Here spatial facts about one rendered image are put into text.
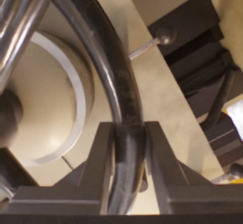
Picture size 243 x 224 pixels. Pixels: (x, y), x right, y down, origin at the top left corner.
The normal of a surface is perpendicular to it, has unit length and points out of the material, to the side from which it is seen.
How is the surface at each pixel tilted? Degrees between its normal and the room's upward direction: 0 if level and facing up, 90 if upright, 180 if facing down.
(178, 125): 90
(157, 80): 90
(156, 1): 90
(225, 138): 90
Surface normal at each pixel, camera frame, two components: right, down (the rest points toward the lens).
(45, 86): 0.44, 0.06
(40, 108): 0.12, 0.28
